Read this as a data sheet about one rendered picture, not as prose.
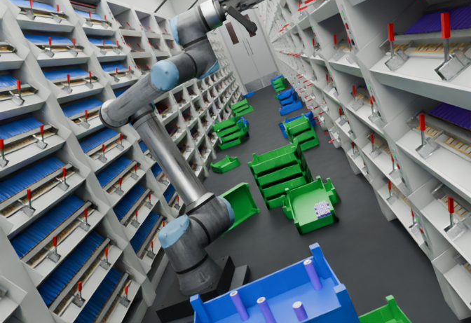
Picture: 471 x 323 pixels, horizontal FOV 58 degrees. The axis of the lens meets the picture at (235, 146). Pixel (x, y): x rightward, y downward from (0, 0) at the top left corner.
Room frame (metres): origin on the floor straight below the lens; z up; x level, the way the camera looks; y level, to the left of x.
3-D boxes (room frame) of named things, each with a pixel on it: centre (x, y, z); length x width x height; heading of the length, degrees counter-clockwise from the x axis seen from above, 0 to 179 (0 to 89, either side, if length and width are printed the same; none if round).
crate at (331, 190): (2.27, -0.26, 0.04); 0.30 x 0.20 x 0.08; 81
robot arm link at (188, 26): (1.47, -0.02, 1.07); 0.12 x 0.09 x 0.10; 80
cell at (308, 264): (0.82, -0.04, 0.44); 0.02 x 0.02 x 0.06
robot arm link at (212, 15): (1.46, -0.11, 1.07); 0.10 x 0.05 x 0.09; 170
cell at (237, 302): (0.82, 0.13, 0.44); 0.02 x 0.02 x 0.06
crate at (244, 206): (2.47, 0.17, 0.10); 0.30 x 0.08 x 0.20; 116
